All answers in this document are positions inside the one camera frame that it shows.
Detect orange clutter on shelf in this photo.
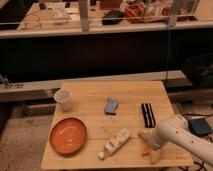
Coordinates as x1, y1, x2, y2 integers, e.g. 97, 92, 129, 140
124, 4, 145, 23

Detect dark blue box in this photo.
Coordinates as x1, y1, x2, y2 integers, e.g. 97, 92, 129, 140
188, 118, 212, 137

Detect black crate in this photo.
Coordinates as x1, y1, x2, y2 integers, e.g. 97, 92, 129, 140
182, 54, 213, 87

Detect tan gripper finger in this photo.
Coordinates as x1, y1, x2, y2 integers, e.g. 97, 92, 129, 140
138, 131, 149, 143
149, 150, 161, 164

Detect blue rectangular sponge block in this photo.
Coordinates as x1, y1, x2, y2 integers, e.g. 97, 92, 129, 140
104, 98, 119, 115

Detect black bag on shelf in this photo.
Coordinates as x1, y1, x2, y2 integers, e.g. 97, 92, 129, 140
102, 10, 124, 25

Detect orange ceramic bowl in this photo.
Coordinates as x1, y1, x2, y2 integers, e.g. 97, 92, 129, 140
49, 118, 87, 155

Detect clear plastic cup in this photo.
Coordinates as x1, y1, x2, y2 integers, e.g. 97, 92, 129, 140
54, 89, 71, 111

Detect white plastic bottle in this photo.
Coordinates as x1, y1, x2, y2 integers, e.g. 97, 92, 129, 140
97, 128, 131, 160

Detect metal shelf post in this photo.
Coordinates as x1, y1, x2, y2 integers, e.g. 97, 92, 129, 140
79, 0, 89, 31

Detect small orange pepper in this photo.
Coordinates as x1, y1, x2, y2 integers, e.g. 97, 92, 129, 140
142, 152, 150, 157

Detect wooden table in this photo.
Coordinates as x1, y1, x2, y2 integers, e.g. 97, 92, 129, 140
40, 80, 195, 171

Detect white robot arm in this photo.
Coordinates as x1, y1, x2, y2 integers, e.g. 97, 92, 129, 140
139, 115, 213, 167

